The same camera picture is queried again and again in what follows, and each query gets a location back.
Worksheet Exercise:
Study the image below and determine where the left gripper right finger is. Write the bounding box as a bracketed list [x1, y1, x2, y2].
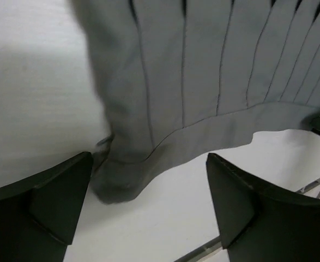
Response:
[206, 153, 320, 261]

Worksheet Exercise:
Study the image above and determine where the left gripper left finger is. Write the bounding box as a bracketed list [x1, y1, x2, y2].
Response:
[0, 152, 93, 262]

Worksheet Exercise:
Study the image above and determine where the grey pleated skirt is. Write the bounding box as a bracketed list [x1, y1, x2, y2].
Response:
[72, 1, 320, 204]

